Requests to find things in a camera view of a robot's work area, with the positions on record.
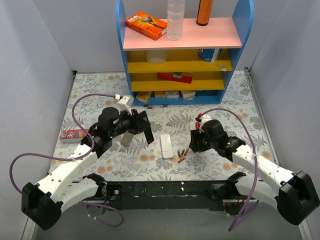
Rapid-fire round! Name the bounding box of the black remote control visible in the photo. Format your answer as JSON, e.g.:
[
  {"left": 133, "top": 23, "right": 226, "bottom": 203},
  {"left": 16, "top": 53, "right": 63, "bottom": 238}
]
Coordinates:
[{"left": 143, "top": 126, "right": 154, "bottom": 145}]

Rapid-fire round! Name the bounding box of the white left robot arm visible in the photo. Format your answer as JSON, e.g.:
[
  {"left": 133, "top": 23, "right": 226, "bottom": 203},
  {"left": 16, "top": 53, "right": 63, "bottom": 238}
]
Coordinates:
[{"left": 21, "top": 107, "right": 154, "bottom": 230}]

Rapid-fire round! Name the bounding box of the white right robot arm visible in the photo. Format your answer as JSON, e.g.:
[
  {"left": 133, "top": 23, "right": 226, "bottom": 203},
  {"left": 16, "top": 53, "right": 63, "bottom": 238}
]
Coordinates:
[{"left": 189, "top": 115, "right": 320, "bottom": 226}]

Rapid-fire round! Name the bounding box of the grey remote control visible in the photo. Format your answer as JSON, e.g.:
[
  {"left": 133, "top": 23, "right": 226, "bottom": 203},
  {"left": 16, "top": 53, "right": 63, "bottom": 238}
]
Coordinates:
[{"left": 120, "top": 132, "right": 134, "bottom": 146}]

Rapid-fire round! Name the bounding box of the red white remote control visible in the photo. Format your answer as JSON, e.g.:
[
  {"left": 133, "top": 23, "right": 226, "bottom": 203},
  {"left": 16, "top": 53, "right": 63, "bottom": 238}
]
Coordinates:
[{"left": 189, "top": 121, "right": 201, "bottom": 131}]

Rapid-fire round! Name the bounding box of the floral table mat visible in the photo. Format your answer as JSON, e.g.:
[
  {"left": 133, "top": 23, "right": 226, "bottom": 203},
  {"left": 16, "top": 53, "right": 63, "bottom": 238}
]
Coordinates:
[{"left": 61, "top": 70, "right": 275, "bottom": 181}]

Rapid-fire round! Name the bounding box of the yellow tissue pack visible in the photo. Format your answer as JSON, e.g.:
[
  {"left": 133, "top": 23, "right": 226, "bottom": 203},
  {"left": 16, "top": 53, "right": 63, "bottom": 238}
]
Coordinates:
[{"left": 135, "top": 91, "right": 153, "bottom": 103}]

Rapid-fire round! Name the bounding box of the red toothpaste box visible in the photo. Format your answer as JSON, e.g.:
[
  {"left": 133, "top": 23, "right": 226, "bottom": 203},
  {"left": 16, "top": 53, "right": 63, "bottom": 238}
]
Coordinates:
[{"left": 59, "top": 129, "right": 87, "bottom": 144}]

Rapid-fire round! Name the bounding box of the white tissue pack middle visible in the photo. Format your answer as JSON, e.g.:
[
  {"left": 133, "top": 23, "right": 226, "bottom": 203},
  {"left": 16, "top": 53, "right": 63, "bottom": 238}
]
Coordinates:
[{"left": 165, "top": 91, "right": 180, "bottom": 99}]

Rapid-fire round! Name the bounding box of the white tissue pack right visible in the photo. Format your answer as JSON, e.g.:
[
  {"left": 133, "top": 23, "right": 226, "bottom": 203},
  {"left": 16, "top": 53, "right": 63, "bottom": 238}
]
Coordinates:
[{"left": 180, "top": 90, "right": 196, "bottom": 101}]

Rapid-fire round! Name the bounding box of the red flat box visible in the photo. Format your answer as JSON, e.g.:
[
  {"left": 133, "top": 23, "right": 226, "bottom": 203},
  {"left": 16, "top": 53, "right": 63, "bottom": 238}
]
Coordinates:
[{"left": 157, "top": 72, "right": 193, "bottom": 84}]

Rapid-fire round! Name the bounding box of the white plastic cup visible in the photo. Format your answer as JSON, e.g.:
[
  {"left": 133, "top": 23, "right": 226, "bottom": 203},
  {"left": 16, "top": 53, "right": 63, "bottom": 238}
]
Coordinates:
[{"left": 145, "top": 50, "right": 168, "bottom": 65}]

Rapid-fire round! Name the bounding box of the blue shelf unit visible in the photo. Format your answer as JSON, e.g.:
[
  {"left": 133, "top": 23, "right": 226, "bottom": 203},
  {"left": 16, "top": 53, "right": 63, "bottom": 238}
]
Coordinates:
[{"left": 115, "top": 0, "right": 254, "bottom": 105}]

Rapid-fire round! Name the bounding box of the small clip on shelf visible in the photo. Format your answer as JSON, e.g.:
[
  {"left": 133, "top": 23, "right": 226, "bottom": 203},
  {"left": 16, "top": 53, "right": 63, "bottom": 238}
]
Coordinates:
[{"left": 220, "top": 65, "right": 227, "bottom": 72}]

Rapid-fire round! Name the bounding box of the blue white can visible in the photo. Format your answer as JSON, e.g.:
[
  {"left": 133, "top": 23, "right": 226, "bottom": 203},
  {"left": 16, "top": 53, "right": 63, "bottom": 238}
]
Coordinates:
[{"left": 197, "top": 48, "right": 222, "bottom": 63}]

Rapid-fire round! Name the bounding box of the orange razor box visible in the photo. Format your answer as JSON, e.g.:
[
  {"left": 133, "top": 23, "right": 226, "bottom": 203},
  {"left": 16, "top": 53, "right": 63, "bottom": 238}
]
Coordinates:
[{"left": 125, "top": 11, "right": 168, "bottom": 41}]

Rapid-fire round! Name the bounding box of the clear plastic bottle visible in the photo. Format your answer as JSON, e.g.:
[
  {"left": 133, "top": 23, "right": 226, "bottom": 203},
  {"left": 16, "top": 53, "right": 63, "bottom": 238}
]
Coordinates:
[{"left": 167, "top": 0, "right": 186, "bottom": 41}]

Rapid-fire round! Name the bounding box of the orange cologne bottle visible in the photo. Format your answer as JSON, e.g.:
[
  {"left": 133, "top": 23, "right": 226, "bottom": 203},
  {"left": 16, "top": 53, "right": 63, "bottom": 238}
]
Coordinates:
[{"left": 196, "top": 0, "right": 214, "bottom": 26}]

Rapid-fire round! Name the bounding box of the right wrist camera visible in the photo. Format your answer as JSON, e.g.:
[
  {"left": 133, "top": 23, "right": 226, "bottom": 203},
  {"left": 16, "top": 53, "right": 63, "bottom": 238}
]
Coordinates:
[{"left": 197, "top": 113, "right": 212, "bottom": 133}]

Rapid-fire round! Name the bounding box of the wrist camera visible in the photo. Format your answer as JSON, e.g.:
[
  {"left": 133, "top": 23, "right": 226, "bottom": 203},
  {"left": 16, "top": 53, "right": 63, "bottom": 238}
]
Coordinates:
[
  {"left": 117, "top": 95, "right": 134, "bottom": 115},
  {"left": 197, "top": 113, "right": 212, "bottom": 133}
]

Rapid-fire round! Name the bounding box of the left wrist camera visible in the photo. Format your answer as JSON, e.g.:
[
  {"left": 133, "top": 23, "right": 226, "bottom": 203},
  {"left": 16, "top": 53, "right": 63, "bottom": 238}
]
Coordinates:
[{"left": 117, "top": 95, "right": 134, "bottom": 115}]

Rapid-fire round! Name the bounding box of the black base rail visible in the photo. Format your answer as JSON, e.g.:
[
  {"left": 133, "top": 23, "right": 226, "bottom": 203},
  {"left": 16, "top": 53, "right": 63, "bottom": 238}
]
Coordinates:
[{"left": 106, "top": 180, "right": 240, "bottom": 211}]

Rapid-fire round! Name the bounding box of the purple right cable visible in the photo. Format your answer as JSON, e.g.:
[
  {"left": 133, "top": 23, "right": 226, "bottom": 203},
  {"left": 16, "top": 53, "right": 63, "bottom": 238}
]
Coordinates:
[{"left": 199, "top": 107, "right": 260, "bottom": 232}]

